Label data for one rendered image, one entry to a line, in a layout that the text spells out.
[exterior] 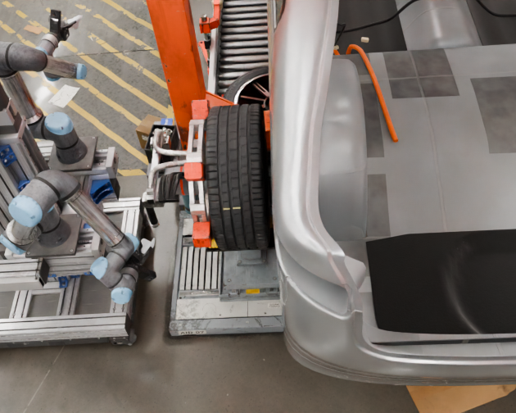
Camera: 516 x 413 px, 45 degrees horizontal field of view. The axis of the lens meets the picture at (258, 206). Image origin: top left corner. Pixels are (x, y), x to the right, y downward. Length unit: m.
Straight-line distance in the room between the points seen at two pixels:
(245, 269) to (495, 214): 1.31
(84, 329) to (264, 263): 0.98
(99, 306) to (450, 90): 2.04
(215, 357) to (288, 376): 0.39
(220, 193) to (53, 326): 1.26
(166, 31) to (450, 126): 1.32
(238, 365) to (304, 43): 1.84
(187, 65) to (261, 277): 1.14
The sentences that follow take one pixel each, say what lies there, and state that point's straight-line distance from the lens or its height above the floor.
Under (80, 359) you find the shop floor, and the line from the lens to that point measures 3.51.
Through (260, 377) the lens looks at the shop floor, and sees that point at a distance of 3.26.
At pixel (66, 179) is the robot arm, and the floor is 1.34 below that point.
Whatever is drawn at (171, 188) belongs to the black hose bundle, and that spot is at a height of 1.01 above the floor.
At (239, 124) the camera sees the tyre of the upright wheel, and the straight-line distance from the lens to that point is 2.64.
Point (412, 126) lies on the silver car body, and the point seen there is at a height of 1.04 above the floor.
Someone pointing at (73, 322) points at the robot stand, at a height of 0.23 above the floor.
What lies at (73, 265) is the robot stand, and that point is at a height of 0.66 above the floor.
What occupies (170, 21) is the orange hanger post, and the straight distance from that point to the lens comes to 2.87.
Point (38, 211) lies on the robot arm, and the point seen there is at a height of 1.34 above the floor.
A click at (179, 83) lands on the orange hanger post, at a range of 3.09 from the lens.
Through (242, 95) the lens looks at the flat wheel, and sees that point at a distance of 3.85.
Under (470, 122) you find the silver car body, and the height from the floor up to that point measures 1.04.
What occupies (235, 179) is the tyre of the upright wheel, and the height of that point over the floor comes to 1.09.
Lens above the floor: 3.01
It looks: 52 degrees down
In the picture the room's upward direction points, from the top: 7 degrees counter-clockwise
